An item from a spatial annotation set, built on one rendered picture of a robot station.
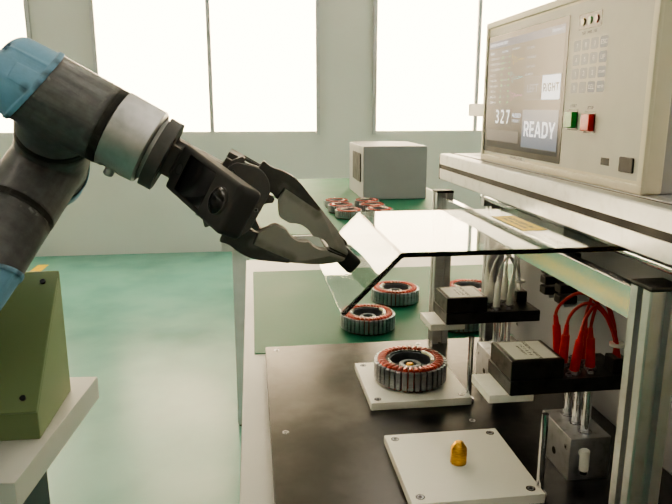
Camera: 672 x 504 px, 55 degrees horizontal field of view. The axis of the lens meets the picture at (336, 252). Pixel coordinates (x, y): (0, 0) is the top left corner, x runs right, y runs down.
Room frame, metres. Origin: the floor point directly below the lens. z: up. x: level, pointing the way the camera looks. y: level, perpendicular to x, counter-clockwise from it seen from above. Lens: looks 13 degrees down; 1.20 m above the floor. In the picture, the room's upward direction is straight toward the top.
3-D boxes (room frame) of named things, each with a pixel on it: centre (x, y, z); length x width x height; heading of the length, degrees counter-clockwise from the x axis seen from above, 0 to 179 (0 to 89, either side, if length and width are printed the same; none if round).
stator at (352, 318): (1.26, -0.07, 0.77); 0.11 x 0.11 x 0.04
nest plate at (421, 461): (0.69, -0.15, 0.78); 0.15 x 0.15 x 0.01; 7
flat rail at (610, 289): (0.83, -0.23, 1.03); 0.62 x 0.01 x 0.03; 7
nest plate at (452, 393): (0.93, -0.12, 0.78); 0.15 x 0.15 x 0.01; 7
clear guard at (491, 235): (0.71, -0.15, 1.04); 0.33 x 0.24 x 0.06; 97
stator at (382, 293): (1.45, -0.14, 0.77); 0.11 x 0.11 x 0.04
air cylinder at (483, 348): (0.95, -0.26, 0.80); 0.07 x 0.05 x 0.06; 7
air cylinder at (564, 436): (0.71, -0.29, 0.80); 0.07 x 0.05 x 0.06; 7
